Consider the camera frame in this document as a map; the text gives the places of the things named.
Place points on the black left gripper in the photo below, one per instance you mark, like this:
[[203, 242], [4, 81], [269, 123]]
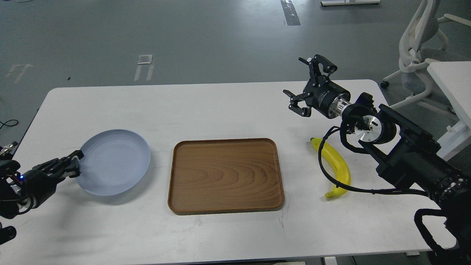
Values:
[[40, 184]]

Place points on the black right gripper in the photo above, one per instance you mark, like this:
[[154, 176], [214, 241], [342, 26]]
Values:
[[323, 98]]

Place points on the light blue plate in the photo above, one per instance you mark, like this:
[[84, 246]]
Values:
[[114, 161]]

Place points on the yellow banana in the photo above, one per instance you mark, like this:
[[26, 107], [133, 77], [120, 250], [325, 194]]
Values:
[[340, 169]]

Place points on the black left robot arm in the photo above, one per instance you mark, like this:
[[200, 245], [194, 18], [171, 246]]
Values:
[[12, 203]]

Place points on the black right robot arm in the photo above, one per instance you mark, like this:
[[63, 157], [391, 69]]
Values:
[[406, 155]]

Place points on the white office chair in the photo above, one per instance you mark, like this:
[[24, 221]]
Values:
[[421, 44]]

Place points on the brown wooden tray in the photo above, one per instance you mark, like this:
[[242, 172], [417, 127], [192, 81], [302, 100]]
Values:
[[225, 176]]

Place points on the white side table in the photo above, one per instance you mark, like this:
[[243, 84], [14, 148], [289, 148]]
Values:
[[454, 80]]

